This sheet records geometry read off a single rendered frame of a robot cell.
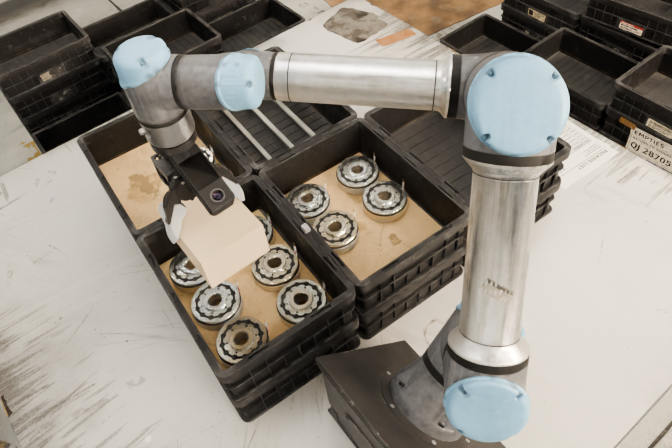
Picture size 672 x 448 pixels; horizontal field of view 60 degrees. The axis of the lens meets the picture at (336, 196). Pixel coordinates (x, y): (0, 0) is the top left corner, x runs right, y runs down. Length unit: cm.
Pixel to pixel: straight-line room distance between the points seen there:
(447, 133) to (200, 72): 88
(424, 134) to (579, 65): 117
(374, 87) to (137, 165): 89
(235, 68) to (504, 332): 50
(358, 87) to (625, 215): 93
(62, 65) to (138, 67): 190
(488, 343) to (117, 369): 87
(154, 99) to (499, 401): 62
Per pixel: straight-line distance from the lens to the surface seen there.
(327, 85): 89
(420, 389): 105
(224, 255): 99
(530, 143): 73
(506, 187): 77
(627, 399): 136
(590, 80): 253
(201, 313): 124
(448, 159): 148
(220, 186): 91
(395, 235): 132
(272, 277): 125
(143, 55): 82
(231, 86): 79
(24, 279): 169
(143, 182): 157
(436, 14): 354
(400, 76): 88
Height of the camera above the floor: 188
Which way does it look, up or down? 49 degrees down
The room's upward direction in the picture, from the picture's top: 7 degrees counter-clockwise
